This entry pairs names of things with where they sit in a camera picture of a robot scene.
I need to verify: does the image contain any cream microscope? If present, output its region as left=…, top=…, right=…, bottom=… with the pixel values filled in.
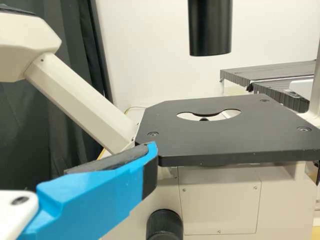
left=0, top=0, right=320, bottom=240

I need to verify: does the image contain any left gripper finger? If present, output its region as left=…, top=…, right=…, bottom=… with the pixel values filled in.
left=18, top=141, right=159, bottom=240

